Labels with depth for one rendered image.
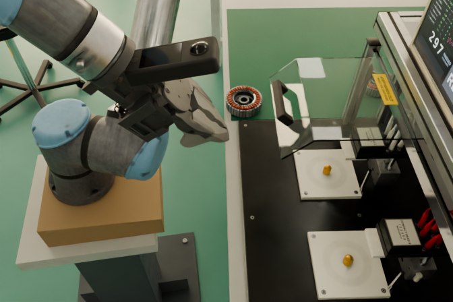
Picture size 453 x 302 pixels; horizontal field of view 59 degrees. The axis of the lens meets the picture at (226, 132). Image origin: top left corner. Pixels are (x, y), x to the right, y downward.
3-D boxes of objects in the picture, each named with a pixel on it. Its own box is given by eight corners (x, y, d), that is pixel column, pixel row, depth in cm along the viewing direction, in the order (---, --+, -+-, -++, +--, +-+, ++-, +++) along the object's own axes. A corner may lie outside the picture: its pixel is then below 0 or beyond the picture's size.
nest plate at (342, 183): (300, 199, 99) (301, 197, 98) (292, 152, 109) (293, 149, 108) (360, 198, 99) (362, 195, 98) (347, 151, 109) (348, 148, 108)
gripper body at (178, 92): (156, 107, 60) (89, 59, 53) (197, 79, 56) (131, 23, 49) (151, 147, 55) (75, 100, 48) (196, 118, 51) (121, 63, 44)
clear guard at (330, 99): (280, 160, 78) (284, 140, 73) (269, 78, 94) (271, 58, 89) (445, 156, 78) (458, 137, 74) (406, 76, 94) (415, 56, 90)
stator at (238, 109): (222, 116, 121) (222, 107, 118) (228, 91, 128) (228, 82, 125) (259, 121, 119) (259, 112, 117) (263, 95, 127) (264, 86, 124)
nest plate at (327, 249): (317, 300, 83) (319, 298, 82) (307, 234, 93) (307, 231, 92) (389, 298, 83) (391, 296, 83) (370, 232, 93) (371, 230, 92)
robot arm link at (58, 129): (61, 129, 93) (44, 87, 83) (115, 140, 92) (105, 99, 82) (34, 170, 86) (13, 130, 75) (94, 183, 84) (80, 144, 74)
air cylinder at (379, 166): (374, 185, 102) (380, 173, 98) (367, 162, 107) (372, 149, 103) (394, 185, 102) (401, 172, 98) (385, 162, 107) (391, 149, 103)
